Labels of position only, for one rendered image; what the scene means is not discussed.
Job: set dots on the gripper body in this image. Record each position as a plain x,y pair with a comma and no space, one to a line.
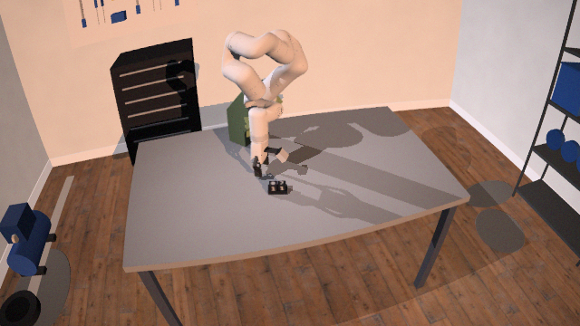
257,149

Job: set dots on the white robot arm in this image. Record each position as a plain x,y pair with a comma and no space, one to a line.
262,111

